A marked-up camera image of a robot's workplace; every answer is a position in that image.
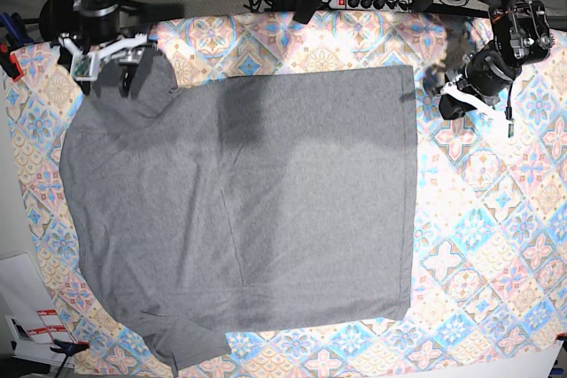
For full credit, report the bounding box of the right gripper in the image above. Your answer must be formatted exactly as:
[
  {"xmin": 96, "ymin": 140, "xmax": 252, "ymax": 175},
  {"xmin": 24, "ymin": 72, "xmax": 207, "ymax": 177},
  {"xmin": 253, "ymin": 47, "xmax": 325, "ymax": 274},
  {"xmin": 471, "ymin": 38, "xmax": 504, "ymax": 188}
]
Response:
[{"xmin": 74, "ymin": 5, "xmax": 137, "ymax": 97}]

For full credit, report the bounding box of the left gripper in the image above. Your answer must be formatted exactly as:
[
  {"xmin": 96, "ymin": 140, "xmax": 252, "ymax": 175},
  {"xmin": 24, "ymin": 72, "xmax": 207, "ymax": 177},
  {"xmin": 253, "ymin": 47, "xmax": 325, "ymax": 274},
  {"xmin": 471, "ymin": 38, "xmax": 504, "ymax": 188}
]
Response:
[{"xmin": 439, "ymin": 48, "xmax": 522, "ymax": 120}]

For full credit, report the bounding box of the grey T-shirt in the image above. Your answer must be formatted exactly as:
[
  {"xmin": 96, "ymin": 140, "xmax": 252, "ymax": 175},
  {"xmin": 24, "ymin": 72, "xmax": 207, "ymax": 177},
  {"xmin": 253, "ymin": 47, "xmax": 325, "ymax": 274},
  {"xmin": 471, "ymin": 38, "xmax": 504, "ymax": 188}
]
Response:
[{"xmin": 59, "ymin": 50, "xmax": 417, "ymax": 372}]

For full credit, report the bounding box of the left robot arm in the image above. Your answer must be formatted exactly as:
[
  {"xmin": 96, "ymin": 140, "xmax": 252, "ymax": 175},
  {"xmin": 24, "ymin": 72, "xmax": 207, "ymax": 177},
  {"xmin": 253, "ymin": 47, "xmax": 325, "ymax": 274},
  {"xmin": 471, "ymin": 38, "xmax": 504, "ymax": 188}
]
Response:
[{"xmin": 438, "ymin": 0, "xmax": 554, "ymax": 120}]

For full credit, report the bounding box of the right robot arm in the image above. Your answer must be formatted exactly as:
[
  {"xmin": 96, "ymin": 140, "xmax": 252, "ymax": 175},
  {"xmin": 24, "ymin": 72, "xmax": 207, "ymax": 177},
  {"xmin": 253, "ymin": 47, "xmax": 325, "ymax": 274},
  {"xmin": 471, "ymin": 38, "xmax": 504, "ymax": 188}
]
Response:
[{"xmin": 70, "ymin": 0, "xmax": 147, "ymax": 95}]

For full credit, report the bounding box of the black round stool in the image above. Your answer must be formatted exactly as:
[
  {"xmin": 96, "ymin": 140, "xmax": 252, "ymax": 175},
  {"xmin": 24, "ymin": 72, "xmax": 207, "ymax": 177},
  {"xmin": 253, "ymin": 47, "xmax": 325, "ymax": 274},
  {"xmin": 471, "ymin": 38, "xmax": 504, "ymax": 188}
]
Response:
[{"xmin": 22, "ymin": 0, "xmax": 80, "ymax": 42}]

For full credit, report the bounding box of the red table clamp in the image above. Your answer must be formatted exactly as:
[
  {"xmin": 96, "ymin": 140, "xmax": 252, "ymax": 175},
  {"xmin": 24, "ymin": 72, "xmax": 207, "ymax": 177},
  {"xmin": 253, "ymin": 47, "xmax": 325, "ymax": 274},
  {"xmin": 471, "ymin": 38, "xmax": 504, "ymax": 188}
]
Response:
[{"xmin": 0, "ymin": 43, "xmax": 23, "ymax": 81}]

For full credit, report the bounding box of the white power strip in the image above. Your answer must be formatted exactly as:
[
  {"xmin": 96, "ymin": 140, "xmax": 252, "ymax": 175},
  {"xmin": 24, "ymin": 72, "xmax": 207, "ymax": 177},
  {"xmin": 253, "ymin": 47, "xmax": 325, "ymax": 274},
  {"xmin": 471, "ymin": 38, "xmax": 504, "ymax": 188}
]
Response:
[{"xmin": 328, "ymin": 0, "xmax": 411, "ymax": 12}]

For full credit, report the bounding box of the patterned tablecloth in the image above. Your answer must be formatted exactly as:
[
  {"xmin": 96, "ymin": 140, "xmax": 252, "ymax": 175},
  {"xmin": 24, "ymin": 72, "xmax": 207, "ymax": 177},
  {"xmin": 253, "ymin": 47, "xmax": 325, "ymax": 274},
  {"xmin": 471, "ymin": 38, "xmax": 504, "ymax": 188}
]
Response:
[{"xmin": 1, "ymin": 12, "xmax": 566, "ymax": 377}]

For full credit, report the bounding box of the white box with labels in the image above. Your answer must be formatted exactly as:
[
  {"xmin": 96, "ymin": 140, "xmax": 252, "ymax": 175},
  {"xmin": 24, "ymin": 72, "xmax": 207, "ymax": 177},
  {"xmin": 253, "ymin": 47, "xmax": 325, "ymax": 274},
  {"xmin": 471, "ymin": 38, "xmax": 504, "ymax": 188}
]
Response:
[{"xmin": 1, "ymin": 253, "xmax": 73, "ymax": 366}]

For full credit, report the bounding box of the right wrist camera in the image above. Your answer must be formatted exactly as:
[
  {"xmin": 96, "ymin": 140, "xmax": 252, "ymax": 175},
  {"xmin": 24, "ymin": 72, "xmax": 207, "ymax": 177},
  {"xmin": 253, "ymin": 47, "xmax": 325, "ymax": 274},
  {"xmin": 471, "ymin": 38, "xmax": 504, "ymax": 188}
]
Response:
[{"xmin": 70, "ymin": 55, "xmax": 99, "ymax": 82}]

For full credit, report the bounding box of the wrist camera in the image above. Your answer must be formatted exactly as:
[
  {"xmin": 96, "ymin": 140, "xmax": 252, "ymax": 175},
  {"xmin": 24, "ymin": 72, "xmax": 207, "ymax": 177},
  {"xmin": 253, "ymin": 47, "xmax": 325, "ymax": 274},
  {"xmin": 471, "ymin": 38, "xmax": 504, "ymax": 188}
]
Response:
[
  {"xmin": 70, "ymin": 55, "xmax": 99, "ymax": 82},
  {"xmin": 507, "ymin": 120, "xmax": 515, "ymax": 138}
]

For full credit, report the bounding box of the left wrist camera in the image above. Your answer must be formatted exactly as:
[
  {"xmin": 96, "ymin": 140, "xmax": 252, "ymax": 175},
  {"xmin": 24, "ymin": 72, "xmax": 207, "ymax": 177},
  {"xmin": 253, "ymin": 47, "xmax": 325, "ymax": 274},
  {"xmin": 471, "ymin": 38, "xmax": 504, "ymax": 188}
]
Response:
[{"xmin": 507, "ymin": 120, "xmax": 515, "ymax": 138}]

